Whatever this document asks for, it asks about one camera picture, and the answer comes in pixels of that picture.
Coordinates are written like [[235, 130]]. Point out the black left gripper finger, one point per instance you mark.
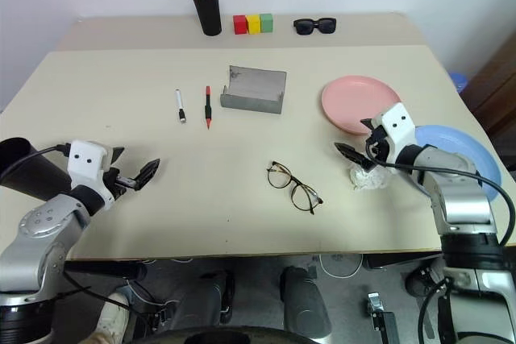
[[118, 154], [147, 172]]

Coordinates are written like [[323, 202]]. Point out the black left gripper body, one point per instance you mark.
[[121, 183]]

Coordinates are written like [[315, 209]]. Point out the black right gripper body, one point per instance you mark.
[[379, 146]]

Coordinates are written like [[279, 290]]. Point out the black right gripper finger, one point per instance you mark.
[[354, 154], [367, 123]]

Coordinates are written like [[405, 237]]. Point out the thin dark frame eyeglasses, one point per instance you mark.
[[291, 181]]

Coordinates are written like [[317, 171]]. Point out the white marker black cap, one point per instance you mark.
[[179, 102]]

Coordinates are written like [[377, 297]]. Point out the red and black pen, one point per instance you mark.
[[208, 108]]

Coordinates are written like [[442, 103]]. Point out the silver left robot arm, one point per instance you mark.
[[44, 219]]

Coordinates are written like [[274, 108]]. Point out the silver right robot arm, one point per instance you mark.
[[463, 199]]

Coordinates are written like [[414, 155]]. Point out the pink round plate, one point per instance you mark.
[[354, 98]]

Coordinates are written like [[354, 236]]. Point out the crumpled white paper ball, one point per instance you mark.
[[369, 179]]

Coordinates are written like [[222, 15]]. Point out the black empty cup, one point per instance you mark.
[[28, 175]]

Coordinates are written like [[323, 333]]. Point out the blue round plate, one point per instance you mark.
[[471, 146]]

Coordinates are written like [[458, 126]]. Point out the black sunglasses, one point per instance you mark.
[[314, 26]]

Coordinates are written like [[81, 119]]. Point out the dark brown cabinet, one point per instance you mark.
[[496, 86]]

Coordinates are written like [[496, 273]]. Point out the white shoe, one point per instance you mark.
[[113, 320]]

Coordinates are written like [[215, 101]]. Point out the green wooden block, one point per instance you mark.
[[266, 23]]

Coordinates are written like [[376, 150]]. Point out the yellow wooden block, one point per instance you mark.
[[253, 24]]

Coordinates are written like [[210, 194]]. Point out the dark rounded grey shape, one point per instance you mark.
[[306, 303]]

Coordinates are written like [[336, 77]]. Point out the red wooden block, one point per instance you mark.
[[240, 25]]

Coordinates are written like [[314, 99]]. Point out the black tall pen holder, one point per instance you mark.
[[209, 13]]

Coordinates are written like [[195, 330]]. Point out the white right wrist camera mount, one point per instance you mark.
[[397, 122]]

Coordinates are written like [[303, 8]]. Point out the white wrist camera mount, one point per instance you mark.
[[397, 122], [86, 158]]

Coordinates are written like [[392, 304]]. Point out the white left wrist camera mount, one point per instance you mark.
[[86, 158]]

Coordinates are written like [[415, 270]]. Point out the metal floor bracket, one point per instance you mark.
[[381, 316]]

